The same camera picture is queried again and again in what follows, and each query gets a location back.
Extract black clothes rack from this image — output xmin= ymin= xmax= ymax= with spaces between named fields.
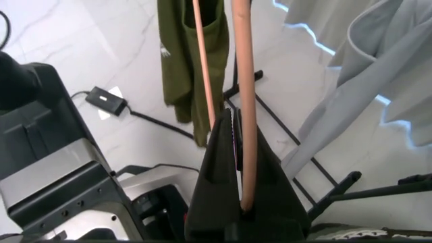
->
xmin=221 ymin=66 xmax=432 ymax=223

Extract green garment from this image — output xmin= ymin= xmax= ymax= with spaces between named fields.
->
xmin=156 ymin=0 xmax=231 ymax=149

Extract pink clothes hanger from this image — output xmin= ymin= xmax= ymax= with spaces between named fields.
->
xmin=191 ymin=0 xmax=259 ymax=213

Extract pale grey shorts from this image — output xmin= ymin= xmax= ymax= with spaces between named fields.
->
xmin=281 ymin=0 xmax=432 ymax=180

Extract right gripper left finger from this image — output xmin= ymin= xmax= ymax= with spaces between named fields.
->
xmin=184 ymin=108 xmax=242 ymax=241

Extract black cable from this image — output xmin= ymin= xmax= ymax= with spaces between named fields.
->
xmin=70 ymin=85 xmax=197 ymax=141
xmin=0 ymin=9 xmax=12 ymax=52

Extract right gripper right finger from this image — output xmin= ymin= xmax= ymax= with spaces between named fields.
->
xmin=235 ymin=108 xmax=312 ymax=241

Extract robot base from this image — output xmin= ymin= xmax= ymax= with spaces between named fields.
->
xmin=0 ymin=50 xmax=190 ymax=242

